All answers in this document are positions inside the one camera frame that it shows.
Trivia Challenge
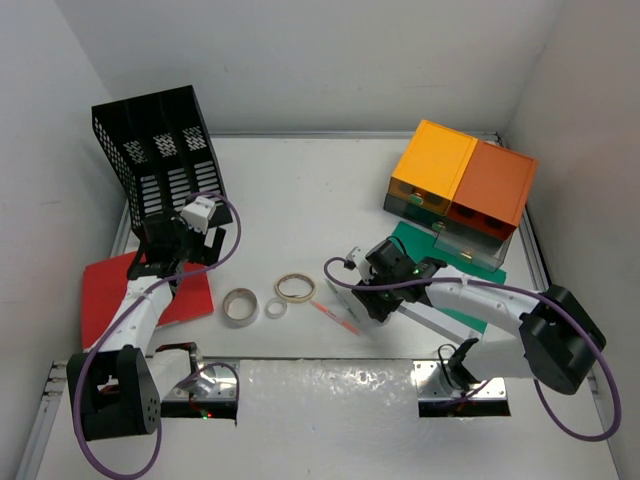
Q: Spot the large clear tape roll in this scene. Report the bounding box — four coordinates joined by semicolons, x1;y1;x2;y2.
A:
223;288;260;328

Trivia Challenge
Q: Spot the orange highlighter pen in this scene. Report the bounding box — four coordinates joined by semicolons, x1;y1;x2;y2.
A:
309;300;360;336

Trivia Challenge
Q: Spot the grey green pen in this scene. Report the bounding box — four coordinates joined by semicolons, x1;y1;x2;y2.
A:
324;278;362;326

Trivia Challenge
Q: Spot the small white tape roll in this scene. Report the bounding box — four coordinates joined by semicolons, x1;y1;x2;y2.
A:
265;297;288;319

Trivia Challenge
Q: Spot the orange drawer box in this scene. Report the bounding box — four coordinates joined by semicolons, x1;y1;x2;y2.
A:
447;141;538;241

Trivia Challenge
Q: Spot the purple cable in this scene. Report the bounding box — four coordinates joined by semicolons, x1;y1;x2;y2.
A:
72;192;243;480
323;256;623;442

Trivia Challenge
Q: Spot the left metal arm base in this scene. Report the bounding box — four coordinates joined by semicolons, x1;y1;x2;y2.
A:
175;359;240;402

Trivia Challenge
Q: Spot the yellow drawer box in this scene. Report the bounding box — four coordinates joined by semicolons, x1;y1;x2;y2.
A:
388;120;479;216

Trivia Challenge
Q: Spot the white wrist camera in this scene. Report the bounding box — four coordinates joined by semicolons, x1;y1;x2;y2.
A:
180;196;216;234
344;246;365;271

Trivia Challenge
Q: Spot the black mesh file organizer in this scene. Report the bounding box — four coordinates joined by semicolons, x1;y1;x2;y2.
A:
91;85;226;238

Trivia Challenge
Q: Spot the right metal arm base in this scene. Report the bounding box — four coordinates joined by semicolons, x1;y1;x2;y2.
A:
411;360;508;402

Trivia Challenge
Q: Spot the beige masking tape roll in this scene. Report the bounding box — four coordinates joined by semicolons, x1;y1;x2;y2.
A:
274;273;317;304

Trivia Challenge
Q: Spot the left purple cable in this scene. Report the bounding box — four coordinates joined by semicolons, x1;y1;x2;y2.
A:
72;192;243;480

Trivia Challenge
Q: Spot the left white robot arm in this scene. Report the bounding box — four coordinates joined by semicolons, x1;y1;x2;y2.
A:
67;201;226;441

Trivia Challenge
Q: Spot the red notebook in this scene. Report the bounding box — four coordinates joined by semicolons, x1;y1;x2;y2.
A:
81;252;214;350

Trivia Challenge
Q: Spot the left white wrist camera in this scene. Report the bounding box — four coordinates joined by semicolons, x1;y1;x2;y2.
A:
180;196;216;234

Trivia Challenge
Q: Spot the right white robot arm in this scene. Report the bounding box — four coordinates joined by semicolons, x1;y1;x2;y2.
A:
346;239;606;395

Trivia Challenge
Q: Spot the green notebook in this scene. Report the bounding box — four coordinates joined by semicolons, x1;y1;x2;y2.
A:
392;221;507;341

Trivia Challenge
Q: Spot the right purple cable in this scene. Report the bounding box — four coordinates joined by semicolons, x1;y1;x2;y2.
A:
323;256;623;442

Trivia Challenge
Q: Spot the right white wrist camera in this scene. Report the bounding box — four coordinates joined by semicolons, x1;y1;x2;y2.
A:
344;246;365;271

